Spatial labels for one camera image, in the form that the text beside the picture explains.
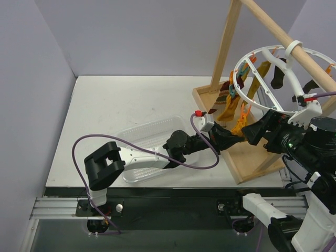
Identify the white round sock hanger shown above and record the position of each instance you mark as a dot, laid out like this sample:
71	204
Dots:
279	57

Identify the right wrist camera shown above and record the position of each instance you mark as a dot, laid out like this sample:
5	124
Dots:
303	117

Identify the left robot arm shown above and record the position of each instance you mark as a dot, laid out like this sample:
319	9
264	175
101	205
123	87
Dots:
104	165

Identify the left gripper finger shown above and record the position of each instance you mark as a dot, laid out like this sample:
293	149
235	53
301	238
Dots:
225	142
218	132

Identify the black sock right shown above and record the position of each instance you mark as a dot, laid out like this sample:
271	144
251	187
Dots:
306	89

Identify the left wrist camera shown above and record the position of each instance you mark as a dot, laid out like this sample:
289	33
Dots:
204	121

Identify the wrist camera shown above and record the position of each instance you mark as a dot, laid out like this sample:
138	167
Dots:
303	117
204	121

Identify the wooden drying rack frame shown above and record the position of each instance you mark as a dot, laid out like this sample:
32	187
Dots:
247	162

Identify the mustard sock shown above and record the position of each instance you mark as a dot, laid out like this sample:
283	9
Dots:
230	108
237	129

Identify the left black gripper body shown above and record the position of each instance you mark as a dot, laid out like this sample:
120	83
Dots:
214	132

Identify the black sock left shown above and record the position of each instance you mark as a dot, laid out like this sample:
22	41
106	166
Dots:
277	82

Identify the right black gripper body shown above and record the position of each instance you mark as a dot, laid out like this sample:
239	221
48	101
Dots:
271	128

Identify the teal clothespin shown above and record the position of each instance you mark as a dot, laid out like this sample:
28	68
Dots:
232	90

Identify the maroon striped sock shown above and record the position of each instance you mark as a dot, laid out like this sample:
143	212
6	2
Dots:
221	99

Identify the black sock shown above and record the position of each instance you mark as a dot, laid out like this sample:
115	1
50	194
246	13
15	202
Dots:
277	82
306	89

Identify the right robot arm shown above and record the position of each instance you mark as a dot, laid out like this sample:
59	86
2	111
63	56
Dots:
313	148

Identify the orange clothespin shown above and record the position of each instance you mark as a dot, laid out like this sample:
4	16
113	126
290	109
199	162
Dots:
244	111

